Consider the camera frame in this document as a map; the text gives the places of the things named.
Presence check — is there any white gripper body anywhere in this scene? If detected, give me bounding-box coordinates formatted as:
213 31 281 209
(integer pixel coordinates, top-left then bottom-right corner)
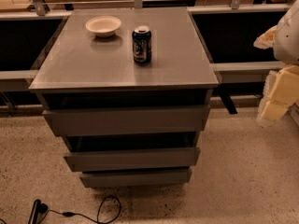
269 65 299 107

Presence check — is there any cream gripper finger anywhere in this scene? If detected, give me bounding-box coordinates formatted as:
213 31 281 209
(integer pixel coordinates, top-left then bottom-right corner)
253 25 277 49
257 101 288 122

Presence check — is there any grey drawer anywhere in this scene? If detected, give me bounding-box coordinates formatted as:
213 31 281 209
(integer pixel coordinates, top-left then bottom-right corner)
64 147 200 172
43 105 210 136
80 168 192 188

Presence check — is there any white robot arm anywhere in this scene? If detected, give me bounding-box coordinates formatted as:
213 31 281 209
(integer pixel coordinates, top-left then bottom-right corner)
253 0 299 126

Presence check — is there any grey drawer cabinet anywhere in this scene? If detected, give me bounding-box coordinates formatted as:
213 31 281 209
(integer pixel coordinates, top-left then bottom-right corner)
30 8 218 175

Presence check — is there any grey bottom drawer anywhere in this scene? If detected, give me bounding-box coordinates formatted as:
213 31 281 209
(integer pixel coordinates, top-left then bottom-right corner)
80 168 192 188

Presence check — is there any grey top drawer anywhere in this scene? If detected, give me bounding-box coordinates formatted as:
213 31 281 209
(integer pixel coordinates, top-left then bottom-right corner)
43 105 210 136

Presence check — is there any dark blue soda can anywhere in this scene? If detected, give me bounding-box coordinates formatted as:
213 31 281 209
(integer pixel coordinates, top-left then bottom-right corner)
132 25 151 64

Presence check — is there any white paper bowl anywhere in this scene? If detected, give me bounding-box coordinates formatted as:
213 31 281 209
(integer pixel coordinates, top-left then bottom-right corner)
85 16 121 37

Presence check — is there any black power adapter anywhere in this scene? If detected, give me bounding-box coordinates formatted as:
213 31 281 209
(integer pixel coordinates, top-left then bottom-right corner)
27 199 49 224

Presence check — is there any black cable on floor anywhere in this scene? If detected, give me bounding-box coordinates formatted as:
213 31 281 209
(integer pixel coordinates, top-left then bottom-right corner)
36 195 122 224

